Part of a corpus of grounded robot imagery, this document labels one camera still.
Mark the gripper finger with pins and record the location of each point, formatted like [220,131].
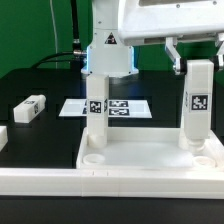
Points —
[179,63]
[219,57]

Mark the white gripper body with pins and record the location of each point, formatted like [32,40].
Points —
[143,22]

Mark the white desk top tray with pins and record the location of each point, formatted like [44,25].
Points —
[140,148]

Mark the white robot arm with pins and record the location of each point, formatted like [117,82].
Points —
[107,54]

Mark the tag sheet on table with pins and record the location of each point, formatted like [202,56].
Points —
[117,108]

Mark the white front fence bar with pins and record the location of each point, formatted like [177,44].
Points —
[112,183]

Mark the white left fence piece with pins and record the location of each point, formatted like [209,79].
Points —
[3,137]

